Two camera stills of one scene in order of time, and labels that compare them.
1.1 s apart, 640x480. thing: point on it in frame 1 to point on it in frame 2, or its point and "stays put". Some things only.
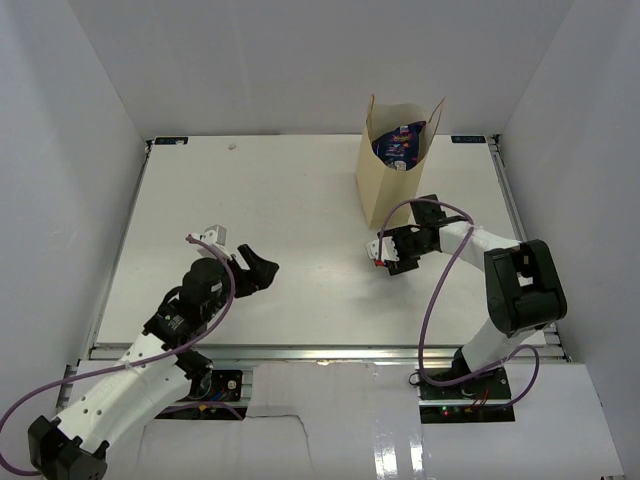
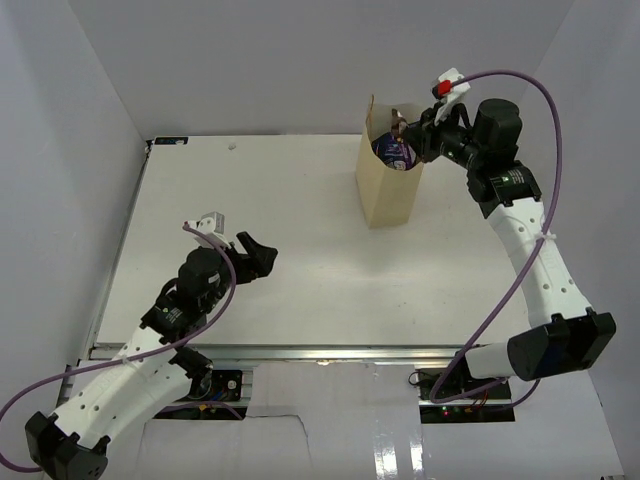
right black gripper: [404, 264] to [414, 134]
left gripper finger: [250, 290] to [254, 276]
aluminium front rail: [323, 353] stays put
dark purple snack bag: [398, 149] stays put
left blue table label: [170, 140] stays put
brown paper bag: [389, 195] stays put
